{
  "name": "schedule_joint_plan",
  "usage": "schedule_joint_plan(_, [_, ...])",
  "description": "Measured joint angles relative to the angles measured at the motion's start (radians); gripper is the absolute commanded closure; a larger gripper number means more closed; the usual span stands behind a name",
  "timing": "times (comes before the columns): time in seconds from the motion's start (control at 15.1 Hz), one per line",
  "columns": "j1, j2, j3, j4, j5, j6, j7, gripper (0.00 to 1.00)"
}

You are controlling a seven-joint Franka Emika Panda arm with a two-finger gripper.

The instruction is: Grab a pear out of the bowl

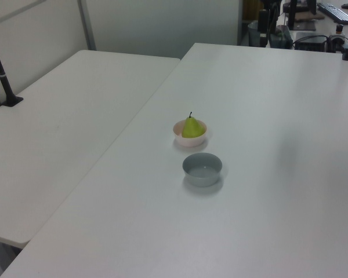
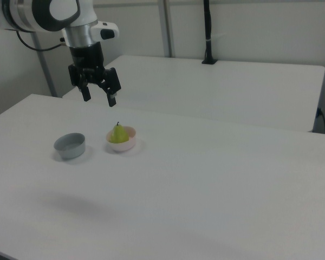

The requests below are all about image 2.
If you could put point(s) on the pink bowl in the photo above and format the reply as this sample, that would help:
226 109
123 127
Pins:
122 148

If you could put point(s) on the white side table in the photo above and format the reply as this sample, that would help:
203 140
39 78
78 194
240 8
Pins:
205 89

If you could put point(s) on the grey partition post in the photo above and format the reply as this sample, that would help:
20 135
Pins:
167 27
44 67

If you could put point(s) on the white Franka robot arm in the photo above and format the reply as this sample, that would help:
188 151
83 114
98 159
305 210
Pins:
59 8

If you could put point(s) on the grey bowl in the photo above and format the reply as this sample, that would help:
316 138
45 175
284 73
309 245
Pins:
70 152

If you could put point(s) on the black pole stand with clamp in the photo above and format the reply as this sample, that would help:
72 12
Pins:
208 32

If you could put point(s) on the green pear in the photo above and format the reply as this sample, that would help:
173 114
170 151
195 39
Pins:
118 136

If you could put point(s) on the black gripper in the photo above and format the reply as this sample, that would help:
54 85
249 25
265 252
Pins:
86 58

